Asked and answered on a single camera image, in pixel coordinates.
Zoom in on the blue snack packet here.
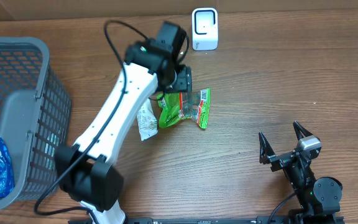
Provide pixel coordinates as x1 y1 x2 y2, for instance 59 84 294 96
0 138 15 198

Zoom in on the green snack bag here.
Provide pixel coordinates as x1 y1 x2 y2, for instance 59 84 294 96
157 88 211 129

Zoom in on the grey plastic shopping basket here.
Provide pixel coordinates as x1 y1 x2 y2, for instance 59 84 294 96
0 37 71 210

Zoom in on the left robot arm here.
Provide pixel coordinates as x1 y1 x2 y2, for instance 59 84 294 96
54 21 192 223

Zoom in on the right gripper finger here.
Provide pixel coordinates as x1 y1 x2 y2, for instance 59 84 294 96
259 132 275 164
293 121 313 140

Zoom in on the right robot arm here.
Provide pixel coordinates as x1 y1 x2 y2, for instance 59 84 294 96
257 121 344 223

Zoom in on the white barcode scanner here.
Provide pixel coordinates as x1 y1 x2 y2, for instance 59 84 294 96
191 7 219 51

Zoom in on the white tube with gold cap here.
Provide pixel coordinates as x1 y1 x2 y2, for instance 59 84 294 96
137 99 158 141

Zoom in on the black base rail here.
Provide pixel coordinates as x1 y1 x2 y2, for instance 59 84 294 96
67 216 345 224

